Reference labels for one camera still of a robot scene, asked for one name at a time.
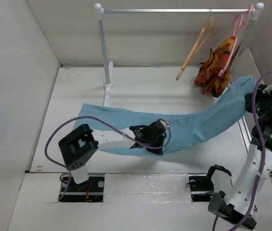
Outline light blue trousers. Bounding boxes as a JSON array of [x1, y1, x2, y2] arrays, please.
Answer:
[[79, 76, 256, 154]]

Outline wooden clothes hanger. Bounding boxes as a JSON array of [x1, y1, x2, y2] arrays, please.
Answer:
[[175, 9, 216, 81]]

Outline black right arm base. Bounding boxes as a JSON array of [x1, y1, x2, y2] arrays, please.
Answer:
[[185, 173, 214, 202]]

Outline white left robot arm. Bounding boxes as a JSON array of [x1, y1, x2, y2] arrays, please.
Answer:
[[59, 119, 170, 192]]

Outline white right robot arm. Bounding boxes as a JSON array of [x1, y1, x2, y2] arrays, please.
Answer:
[[208, 85, 272, 230]]

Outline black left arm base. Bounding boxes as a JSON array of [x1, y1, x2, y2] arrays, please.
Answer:
[[58, 173, 105, 203]]

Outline pink plastic clothes hanger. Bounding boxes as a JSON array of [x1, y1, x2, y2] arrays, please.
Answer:
[[218, 4, 254, 77]]

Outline orange camouflage garment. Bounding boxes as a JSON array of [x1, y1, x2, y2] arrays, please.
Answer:
[[194, 37, 234, 98]]

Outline white metal clothes rack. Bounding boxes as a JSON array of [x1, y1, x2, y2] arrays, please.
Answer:
[[94, 2, 265, 108]]

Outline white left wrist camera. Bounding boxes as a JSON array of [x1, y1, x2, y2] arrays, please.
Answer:
[[158, 118, 170, 130]]

